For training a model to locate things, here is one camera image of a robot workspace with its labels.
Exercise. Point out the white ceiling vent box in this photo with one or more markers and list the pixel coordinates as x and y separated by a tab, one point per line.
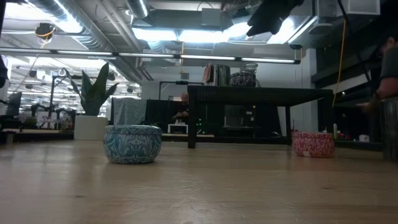
360	7

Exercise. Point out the purple patterned candle tin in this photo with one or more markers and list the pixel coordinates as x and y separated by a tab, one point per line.
242	79

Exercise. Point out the black workstation frame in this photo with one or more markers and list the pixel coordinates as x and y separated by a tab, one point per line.
50	93

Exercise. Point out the green snake plant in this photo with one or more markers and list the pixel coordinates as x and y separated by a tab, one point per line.
93	96

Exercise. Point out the black gantry frame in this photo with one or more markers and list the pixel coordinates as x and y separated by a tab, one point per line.
182	82

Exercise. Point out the person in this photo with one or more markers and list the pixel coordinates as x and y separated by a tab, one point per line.
183	107
388	71

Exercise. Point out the long ceiling light bar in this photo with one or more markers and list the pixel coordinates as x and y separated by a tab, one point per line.
205	57

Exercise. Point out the pink patterned candle tin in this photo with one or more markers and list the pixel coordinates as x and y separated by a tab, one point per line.
312	144

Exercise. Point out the bushy green plant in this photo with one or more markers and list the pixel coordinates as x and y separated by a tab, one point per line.
30	121

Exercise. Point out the grey ceiling box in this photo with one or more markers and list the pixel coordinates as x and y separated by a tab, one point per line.
211	17

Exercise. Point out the black side table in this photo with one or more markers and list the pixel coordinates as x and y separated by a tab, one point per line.
258	93

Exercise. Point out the small white table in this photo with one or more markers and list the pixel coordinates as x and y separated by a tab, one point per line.
178	127

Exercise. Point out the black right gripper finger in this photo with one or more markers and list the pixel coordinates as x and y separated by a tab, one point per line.
273	25
258	23

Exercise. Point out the blue patterned candle tin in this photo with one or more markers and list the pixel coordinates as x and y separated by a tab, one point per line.
132	144

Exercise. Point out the grey cloth partition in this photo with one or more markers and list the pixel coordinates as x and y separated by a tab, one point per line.
129	110

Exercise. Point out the small white cup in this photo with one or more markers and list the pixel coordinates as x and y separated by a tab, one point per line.
363	138

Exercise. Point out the computer tower green lights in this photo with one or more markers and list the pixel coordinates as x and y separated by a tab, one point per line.
200	122

